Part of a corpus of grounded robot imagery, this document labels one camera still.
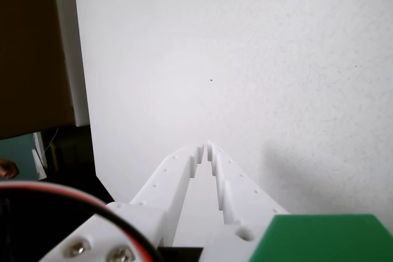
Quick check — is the red and black servo wire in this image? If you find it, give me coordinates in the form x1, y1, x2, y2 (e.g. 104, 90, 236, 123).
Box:
0, 181, 165, 262

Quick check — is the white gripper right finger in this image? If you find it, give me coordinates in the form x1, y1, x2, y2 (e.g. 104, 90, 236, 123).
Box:
199, 140, 291, 262

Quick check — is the white foam board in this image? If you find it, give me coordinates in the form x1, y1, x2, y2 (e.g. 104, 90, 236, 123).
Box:
53, 0, 90, 128

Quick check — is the brown cardboard box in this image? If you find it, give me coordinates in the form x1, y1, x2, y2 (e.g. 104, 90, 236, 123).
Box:
0, 0, 77, 140

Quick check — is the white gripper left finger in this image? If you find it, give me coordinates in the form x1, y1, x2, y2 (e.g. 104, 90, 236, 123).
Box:
38, 142, 206, 262

